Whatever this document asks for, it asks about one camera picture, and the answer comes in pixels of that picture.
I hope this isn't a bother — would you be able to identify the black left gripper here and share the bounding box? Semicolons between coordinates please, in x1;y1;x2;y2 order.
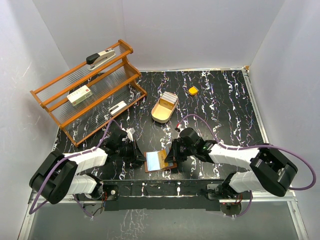
116;138;146;163

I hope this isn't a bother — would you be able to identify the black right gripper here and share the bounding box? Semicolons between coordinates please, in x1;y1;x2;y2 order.
165;138;196;162

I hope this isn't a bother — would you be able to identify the gold credit card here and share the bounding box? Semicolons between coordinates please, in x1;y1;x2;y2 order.
158;149;177;170

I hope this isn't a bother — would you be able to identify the brown leather card holder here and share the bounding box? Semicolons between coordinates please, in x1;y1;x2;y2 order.
144;148;170;173

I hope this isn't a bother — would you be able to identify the beige oval tray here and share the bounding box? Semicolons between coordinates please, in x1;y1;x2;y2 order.
151;94;179;124

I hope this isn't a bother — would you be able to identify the stack of credit cards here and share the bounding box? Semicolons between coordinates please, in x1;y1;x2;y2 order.
161;91;179;104

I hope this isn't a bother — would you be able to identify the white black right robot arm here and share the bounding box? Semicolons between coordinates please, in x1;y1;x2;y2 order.
164;127;298;199

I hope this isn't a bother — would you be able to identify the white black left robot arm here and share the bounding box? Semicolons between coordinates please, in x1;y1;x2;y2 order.
29;128;146;205

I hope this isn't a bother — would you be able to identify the small white stapler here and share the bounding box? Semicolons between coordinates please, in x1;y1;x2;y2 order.
108;101;127;116

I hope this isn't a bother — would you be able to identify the yellow tape measure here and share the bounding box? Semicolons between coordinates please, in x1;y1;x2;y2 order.
188;86;199;96

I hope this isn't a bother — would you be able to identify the orange wooden shelf rack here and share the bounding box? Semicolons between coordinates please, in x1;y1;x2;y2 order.
30;39;148;147

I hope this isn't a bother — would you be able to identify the white red staples box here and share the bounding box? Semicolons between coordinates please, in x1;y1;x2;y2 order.
67;85;92;106

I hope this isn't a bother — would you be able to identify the black white stapler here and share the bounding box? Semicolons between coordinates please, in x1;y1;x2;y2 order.
86;48;116;71

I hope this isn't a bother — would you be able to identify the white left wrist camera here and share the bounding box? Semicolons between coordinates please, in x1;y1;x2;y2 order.
125;127;136;142

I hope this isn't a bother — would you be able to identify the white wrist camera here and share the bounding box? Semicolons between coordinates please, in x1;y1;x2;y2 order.
175;124;182;132
125;127;136;142

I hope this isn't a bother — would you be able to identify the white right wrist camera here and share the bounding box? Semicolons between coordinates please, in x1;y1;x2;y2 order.
175;124;182;132

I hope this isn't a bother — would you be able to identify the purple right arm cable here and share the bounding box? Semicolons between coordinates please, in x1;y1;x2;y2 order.
176;113;317;191

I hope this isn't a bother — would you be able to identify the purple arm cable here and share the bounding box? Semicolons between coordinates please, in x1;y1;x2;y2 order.
28;119;126;215
176;113;317;191

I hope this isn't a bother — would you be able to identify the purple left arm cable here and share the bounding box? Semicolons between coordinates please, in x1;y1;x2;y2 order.
28;119;126;215

